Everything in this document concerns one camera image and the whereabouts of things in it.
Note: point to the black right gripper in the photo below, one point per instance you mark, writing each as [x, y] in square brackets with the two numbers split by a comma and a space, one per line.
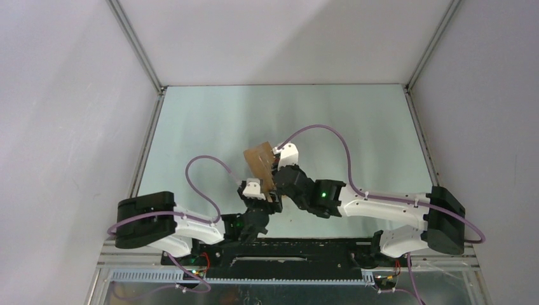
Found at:
[293, 167]

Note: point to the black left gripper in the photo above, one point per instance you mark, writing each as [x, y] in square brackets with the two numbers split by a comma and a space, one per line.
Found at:
[276, 204]

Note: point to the brown cardboard express box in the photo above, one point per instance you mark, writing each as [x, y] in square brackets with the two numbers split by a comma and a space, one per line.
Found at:
[260, 160]

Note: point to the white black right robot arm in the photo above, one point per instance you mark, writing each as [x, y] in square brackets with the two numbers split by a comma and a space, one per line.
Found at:
[433, 220]

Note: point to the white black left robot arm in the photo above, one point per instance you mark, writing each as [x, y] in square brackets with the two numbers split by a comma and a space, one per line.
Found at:
[156, 221]

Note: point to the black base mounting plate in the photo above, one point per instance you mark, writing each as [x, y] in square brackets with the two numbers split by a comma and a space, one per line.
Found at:
[338, 258]

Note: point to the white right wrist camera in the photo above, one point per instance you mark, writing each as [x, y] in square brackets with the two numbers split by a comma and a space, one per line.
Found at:
[287, 155]

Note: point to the grey cable duct rail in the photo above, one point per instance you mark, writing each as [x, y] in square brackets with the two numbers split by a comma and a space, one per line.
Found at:
[178, 276]

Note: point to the aluminium frame post right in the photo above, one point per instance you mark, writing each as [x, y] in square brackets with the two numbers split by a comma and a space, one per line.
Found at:
[433, 42]

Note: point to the aluminium frame post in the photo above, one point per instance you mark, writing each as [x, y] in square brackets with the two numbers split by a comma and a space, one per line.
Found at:
[127, 28]
[433, 42]

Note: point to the aluminium frame post left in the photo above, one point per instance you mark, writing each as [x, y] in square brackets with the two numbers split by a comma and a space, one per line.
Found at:
[127, 28]

